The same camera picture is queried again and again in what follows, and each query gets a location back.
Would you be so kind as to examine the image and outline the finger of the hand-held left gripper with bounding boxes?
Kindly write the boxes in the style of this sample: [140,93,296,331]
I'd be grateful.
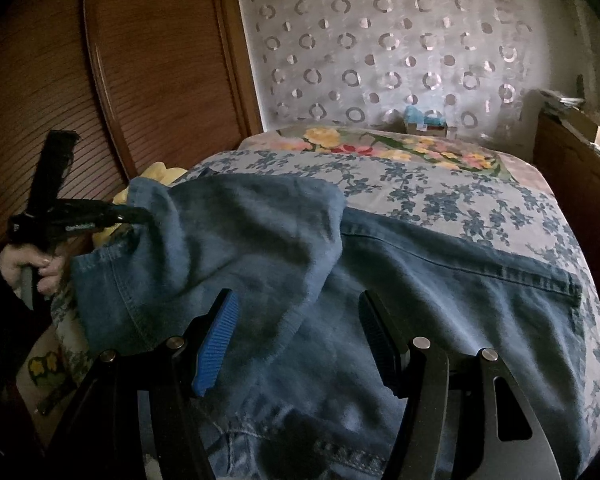
[109,202,149,227]

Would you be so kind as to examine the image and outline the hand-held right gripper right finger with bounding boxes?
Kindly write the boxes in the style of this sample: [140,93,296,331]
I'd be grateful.
[358,289,563,480]

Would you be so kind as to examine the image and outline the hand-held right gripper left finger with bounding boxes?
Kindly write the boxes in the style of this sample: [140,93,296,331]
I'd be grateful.
[45,287,241,480]

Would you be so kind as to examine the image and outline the blue denim pants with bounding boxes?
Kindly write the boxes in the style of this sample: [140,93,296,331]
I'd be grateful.
[70,175,600,480]

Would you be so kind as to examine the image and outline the person's left hand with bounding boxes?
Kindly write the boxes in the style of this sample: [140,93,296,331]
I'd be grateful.
[0,249,68,306]

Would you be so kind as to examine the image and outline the yellow plush toy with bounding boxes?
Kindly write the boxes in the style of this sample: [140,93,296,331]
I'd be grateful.
[92,161,181,248]

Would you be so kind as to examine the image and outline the wooden wardrobe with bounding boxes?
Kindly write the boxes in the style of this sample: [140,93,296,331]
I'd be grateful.
[0,0,265,281]

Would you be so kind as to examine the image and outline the colourful floral pillow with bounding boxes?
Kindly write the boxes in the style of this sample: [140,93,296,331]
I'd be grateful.
[237,126,556,196]

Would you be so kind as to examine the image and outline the small cardboard box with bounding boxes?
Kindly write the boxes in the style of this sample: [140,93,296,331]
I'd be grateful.
[404,120,451,137]

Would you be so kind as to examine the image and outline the blue cloth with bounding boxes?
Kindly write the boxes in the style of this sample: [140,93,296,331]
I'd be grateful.
[404,106,443,128]

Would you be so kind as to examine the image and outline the wooden low cabinet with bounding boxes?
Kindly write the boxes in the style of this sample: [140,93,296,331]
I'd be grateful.
[532,110,600,271]

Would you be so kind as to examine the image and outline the circle-patterned sheer curtain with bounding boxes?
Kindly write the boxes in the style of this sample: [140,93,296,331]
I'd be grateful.
[237,0,541,141]

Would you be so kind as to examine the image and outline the stack of papers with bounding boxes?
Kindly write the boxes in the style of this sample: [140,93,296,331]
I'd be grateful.
[537,89,586,111]

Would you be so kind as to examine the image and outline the open cardboard box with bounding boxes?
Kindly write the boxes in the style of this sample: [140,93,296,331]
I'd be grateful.
[570,109,600,147]

